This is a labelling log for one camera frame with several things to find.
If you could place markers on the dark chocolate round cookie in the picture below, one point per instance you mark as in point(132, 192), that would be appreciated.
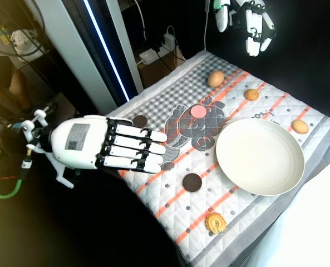
point(140, 121)
point(192, 182)

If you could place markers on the white plastic part on shelf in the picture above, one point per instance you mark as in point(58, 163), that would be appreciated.
point(25, 44)

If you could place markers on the grey pillar with blue light strip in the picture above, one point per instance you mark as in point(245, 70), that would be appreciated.
point(78, 50)

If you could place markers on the small yellow swirl cookie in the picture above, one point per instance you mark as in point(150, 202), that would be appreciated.
point(251, 94)

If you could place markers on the colourful toy blocks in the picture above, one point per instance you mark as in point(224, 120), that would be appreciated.
point(2, 34)

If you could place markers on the brown egg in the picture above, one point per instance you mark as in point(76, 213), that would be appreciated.
point(216, 78)

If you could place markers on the grey quilt with printed bear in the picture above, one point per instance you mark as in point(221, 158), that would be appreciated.
point(237, 222)

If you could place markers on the white power strip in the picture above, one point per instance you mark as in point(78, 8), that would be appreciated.
point(148, 56)

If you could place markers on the cream round plate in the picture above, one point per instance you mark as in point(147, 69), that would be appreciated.
point(260, 157)

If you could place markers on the large flower-shaped swirl cookie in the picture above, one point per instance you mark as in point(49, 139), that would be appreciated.
point(215, 222)

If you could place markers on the pink round disc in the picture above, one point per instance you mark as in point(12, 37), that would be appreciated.
point(198, 111)

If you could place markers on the oval tan biscuit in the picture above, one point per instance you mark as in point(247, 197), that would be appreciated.
point(299, 126)

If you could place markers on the brown cardboard box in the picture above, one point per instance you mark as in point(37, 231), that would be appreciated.
point(160, 72)

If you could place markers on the white plug charger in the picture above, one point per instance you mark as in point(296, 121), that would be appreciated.
point(169, 39)

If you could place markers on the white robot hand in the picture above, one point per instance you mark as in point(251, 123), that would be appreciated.
point(75, 144)
point(251, 19)

